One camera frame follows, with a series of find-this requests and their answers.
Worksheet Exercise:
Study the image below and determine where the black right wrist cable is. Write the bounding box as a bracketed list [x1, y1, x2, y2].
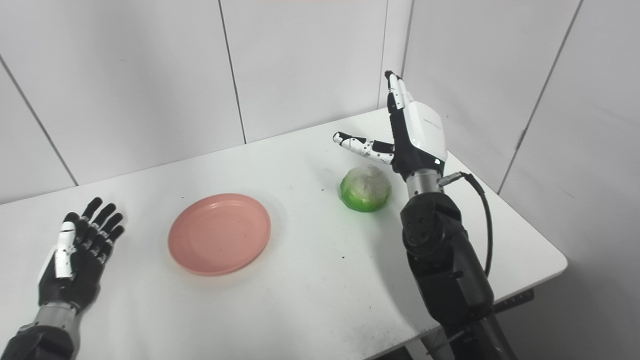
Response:
[439, 171, 494, 278]

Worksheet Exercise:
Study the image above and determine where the black table frame bar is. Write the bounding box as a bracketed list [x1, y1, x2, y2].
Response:
[492, 288, 535, 315]

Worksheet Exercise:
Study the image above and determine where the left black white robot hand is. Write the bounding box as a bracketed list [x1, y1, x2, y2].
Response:
[37, 197, 126, 313]

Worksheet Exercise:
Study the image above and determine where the green white cabbage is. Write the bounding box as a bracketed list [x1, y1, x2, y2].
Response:
[339, 166, 392, 213]

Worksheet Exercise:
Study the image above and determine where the pink round plate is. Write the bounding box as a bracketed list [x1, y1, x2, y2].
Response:
[167, 193, 272, 277]

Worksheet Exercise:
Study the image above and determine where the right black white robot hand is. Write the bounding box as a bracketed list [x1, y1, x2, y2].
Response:
[333, 70, 448, 182]

